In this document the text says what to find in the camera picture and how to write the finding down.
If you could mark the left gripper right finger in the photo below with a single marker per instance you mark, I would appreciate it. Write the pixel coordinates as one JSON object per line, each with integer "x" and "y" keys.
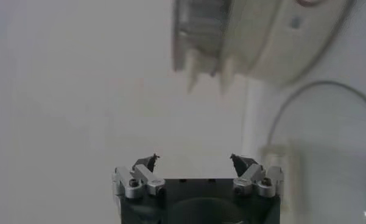
{"x": 249, "y": 179}

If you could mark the round glass lid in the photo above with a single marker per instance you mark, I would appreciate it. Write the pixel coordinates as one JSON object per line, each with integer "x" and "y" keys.
{"x": 280, "y": 170}

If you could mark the white electric cooker base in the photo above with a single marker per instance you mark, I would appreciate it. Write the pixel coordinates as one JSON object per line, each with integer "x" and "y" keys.
{"x": 262, "y": 39}

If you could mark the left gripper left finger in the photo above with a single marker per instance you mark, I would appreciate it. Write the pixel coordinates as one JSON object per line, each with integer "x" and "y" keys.
{"x": 146, "y": 179}

